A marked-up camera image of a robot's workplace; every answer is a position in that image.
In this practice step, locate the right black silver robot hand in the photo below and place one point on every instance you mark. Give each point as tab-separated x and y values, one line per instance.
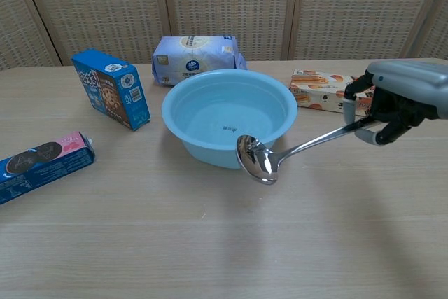
406	82

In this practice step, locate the orange wafer biscuit box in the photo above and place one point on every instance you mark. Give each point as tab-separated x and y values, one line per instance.
315	92

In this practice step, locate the woven bamboo folding screen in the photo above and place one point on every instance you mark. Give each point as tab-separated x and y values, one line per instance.
224	8

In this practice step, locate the light blue plastic bowl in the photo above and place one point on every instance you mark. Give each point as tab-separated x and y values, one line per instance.
196	103

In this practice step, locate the pale blue tissue pack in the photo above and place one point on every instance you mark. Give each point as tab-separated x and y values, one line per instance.
196	57

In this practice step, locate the blue chocolate chip cookie box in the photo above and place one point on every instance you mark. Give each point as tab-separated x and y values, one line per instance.
115	96

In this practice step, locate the blue pink sandwich cookie box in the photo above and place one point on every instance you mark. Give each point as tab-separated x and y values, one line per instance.
45	166

